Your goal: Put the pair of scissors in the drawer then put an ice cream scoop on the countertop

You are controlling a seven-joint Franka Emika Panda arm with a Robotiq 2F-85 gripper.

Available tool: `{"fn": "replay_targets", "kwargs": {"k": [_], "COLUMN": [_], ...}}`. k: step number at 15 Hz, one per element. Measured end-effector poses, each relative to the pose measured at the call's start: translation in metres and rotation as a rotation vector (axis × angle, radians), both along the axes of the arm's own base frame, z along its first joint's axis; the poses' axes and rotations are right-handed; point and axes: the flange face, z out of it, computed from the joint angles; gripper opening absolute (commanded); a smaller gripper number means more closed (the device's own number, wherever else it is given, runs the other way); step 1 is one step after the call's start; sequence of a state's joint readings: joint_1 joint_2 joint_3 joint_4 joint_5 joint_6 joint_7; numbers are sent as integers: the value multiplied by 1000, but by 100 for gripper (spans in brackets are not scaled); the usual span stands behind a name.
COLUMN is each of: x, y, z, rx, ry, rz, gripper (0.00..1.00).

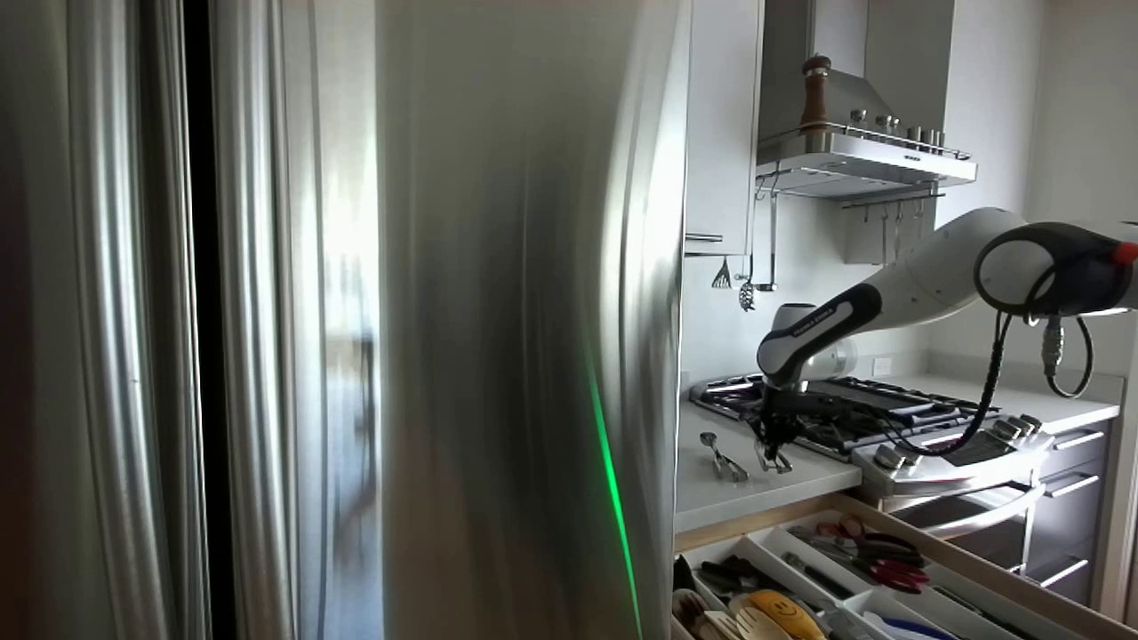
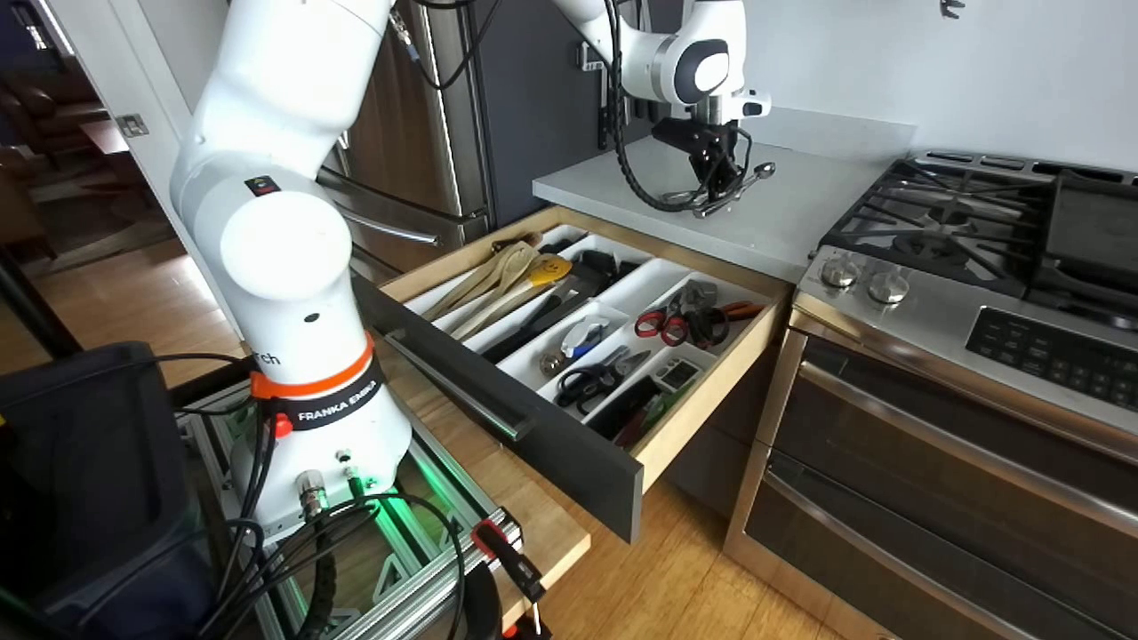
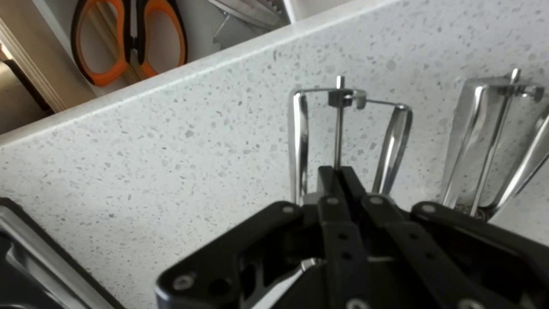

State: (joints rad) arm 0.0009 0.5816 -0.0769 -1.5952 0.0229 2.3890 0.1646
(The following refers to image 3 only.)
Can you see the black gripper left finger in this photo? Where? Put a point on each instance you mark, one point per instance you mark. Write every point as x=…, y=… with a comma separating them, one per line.
x=241, y=241

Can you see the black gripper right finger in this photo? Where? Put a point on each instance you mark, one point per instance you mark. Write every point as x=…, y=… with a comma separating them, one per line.
x=457, y=241

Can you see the stainless gas stove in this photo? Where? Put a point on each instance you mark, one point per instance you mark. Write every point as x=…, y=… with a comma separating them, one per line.
x=35, y=258

